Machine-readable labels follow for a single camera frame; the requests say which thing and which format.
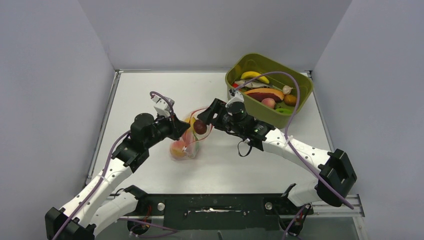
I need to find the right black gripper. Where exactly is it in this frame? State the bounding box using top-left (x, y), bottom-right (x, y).
top-left (198, 99), bottom-right (244, 136)

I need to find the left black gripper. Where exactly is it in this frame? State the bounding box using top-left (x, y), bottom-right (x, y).
top-left (144, 110), bottom-right (191, 149)

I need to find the yellow bell pepper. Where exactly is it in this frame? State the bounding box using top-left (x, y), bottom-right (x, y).
top-left (184, 116), bottom-right (196, 132)

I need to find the dark purple plum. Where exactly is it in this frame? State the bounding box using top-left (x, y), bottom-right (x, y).
top-left (193, 119), bottom-right (208, 135)

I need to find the peach fruit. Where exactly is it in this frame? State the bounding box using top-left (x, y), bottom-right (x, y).
top-left (169, 139), bottom-right (187, 160)

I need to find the clear zip bag orange zipper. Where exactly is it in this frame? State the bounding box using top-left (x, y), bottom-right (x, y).
top-left (169, 107), bottom-right (214, 160)

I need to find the watermelon slice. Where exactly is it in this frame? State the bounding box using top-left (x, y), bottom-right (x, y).
top-left (182, 130), bottom-right (200, 159)

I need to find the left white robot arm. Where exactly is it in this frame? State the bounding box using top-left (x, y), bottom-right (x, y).
top-left (45, 113), bottom-right (191, 240)

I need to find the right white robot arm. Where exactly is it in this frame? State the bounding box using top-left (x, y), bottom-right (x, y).
top-left (198, 98), bottom-right (357, 214)

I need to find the green toy food piece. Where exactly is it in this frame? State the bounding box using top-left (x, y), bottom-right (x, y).
top-left (275, 107), bottom-right (294, 116)

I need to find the papaya slice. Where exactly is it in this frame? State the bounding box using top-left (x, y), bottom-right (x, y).
top-left (244, 88), bottom-right (285, 103)

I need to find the grey fish toy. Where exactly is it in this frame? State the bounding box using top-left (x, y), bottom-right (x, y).
top-left (234, 79), bottom-right (270, 89)

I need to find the yellow banana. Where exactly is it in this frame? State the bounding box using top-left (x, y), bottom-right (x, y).
top-left (240, 71), bottom-right (270, 84)

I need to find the small pink peach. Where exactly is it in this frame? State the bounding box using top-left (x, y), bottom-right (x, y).
top-left (261, 98), bottom-right (276, 109)

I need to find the olive green plastic bin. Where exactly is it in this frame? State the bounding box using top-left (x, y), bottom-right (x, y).
top-left (225, 53), bottom-right (314, 129)

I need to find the brown kiwi fruit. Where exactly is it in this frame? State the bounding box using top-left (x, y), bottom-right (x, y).
top-left (283, 94), bottom-right (298, 107)

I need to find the white garlic bulb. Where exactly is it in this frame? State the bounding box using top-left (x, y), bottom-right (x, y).
top-left (282, 85), bottom-right (294, 95)

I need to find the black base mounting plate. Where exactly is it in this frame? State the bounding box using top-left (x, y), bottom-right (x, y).
top-left (123, 185), bottom-right (314, 235)

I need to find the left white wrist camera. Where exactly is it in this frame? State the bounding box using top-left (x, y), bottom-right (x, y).
top-left (151, 95), bottom-right (175, 117)

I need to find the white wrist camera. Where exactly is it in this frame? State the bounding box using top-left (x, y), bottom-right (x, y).
top-left (225, 89), bottom-right (244, 108)
top-left (151, 95), bottom-right (175, 117)

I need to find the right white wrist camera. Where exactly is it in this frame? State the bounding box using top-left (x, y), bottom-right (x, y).
top-left (225, 89), bottom-right (244, 108)

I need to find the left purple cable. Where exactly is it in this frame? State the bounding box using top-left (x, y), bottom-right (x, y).
top-left (51, 91), bottom-right (175, 240)

